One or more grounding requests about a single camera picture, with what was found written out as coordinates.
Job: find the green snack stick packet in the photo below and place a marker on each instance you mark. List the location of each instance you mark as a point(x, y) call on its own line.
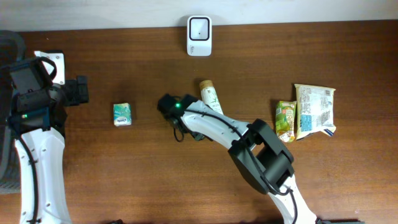
point(285, 120)

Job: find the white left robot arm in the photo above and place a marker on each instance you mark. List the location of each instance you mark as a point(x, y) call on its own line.
point(37, 123)

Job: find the white barcode scanner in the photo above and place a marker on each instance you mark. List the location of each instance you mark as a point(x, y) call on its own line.
point(199, 36)

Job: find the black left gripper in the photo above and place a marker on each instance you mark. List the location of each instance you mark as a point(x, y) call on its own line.
point(78, 89)

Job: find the white tube with gold cap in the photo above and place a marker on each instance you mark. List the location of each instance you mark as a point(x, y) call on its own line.
point(209, 95)

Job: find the cream snack bag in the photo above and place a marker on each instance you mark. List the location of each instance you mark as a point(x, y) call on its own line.
point(314, 110)

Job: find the dark grey plastic basket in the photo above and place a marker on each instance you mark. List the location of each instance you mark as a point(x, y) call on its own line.
point(12, 50)

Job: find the teal tissue pack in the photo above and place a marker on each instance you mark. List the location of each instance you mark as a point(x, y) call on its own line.
point(122, 114)

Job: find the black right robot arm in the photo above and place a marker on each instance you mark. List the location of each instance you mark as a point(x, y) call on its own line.
point(260, 156)

